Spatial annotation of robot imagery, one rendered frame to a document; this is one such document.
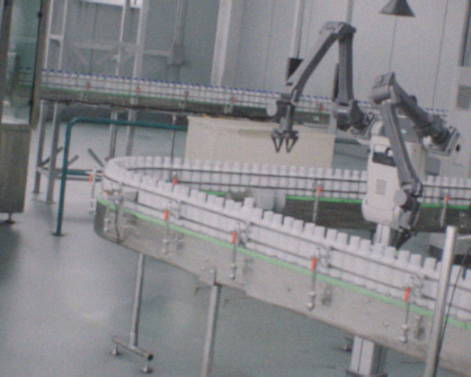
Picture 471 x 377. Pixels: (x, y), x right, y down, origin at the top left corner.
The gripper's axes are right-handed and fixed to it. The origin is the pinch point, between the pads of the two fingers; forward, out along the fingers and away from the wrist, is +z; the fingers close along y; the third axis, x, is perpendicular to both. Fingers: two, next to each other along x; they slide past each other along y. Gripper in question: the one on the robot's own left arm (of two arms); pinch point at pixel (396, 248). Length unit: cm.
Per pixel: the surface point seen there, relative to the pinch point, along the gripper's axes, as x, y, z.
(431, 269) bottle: -17.4, 31.1, 5.8
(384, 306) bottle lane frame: -16.2, 16.8, 23.5
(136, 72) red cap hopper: 302, -627, -140
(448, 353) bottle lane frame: -13, 47, 31
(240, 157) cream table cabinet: 241, -364, -66
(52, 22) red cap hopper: 235, -709, -160
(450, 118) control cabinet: 483, -366, -199
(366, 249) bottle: -18.3, 1.4, 5.9
